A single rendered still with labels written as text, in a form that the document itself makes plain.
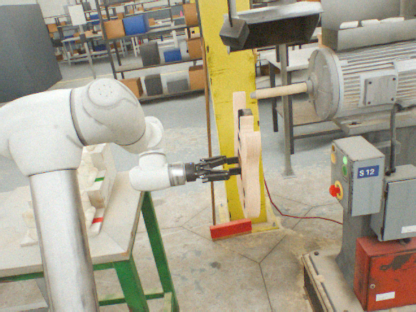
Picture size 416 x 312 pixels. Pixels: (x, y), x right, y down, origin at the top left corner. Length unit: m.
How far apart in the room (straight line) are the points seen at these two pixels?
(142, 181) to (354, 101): 0.79
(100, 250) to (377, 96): 1.02
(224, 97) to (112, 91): 1.50
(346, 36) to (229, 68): 1.02
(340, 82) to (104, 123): 0.78
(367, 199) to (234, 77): 1.25
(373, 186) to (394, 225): 0.36
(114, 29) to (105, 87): 5.34
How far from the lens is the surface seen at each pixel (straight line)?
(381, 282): 1.62
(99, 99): 0.72
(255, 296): 2.16
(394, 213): 1.44
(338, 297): 1.78
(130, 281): 1.22
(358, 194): 1.13
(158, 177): 1.27
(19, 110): 0.81
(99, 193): 1.33
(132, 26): 6.01
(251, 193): 1.18
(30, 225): 1.30
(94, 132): 0.77
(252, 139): 1.07
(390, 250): 1.54
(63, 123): 0.77
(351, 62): 1.27
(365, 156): 1.09
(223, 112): 2.20
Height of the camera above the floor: 1.61
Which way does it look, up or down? 25 degrees down
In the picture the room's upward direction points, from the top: 9 degrees counter-clockwise
